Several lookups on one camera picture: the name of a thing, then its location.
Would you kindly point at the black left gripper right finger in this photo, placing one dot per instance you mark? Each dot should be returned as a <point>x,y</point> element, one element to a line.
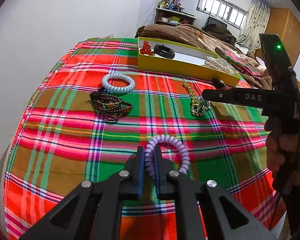
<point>204,210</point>

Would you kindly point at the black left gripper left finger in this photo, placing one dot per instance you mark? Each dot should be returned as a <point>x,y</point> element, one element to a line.
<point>93,210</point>

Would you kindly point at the clear plastic claw clip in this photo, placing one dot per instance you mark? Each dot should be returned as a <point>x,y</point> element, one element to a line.
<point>219,65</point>

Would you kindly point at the person's right hand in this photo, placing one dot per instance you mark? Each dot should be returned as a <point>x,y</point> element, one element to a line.
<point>280,146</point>

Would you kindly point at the brown fleece blanket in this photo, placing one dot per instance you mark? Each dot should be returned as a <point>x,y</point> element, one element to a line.
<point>193,36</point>

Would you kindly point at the folded plaid cloth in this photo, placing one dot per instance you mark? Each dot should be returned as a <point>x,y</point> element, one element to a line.
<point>242,63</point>

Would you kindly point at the small dark hair clip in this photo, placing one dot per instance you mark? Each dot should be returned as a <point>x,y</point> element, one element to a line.
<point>219,84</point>

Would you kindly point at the wooden wardrobe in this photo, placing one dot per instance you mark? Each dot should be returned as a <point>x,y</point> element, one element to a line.
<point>283,23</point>

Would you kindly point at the floral curtain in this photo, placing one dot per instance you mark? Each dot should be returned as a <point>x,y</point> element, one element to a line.
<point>255,24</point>

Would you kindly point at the dark jacket pile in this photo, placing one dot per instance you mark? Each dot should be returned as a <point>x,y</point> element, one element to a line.
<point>219,30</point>

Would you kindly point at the plaid bed cloth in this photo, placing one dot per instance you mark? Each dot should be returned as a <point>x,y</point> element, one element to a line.
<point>61,141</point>

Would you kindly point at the yellow-green shallow box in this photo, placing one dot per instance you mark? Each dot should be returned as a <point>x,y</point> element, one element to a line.
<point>188,61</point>

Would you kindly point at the wooden shelf unit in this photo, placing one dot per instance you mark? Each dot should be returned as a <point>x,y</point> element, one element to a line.
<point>173,18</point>

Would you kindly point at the window with white frame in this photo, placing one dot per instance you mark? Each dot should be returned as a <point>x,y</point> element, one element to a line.
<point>223,10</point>

